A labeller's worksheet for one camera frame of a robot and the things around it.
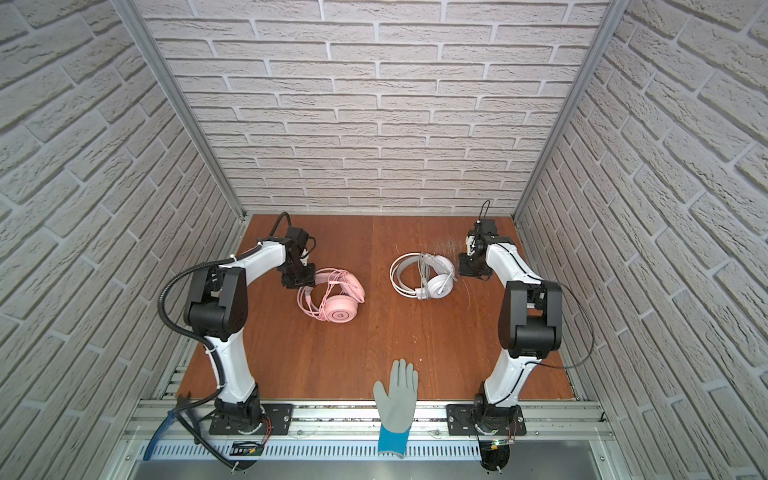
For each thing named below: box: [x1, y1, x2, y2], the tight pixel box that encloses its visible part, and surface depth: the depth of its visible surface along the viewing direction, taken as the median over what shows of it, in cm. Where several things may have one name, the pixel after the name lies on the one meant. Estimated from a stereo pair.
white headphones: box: [389, 252, 458, 300], surface depth 96 cm
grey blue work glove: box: [372, 358, 419, 459], surface depth 77 cm
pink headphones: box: [297, 268, 365, 323], surface depth 89 cm
